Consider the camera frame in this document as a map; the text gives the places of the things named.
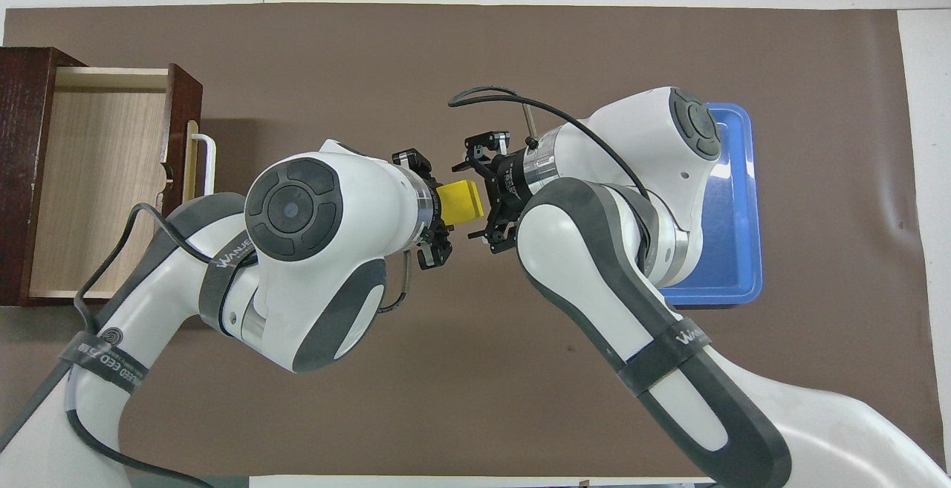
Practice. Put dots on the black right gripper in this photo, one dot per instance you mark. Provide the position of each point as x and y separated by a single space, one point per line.
509 183

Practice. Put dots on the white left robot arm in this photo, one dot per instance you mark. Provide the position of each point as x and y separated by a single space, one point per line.
334 198

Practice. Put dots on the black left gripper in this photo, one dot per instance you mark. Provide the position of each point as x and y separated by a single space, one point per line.
435 229

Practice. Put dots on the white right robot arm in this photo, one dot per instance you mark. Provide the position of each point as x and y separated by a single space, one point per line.
639 139

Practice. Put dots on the brown table mat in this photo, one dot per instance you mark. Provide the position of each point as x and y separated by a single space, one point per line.
446 50

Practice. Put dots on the blue plastic tray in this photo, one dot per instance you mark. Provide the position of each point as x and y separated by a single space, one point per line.
743 250

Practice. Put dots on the yellow cube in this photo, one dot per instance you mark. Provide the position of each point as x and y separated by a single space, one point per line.
461 202

